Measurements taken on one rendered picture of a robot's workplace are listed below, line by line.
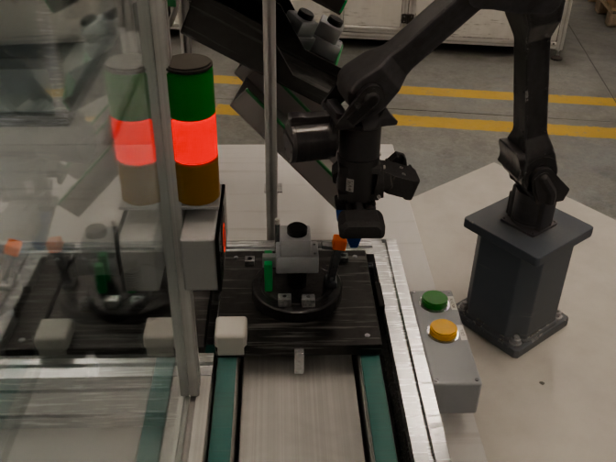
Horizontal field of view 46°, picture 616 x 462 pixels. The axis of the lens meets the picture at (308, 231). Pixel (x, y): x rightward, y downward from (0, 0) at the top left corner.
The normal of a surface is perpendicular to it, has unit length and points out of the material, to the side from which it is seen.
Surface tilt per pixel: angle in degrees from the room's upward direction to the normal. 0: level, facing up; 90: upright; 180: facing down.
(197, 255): 90
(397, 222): 0
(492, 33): 90
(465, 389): 90
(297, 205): 0
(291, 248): 90
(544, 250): 0
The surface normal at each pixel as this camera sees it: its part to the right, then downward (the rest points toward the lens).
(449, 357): 0.01, -0.84
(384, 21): -0.11, 0.54
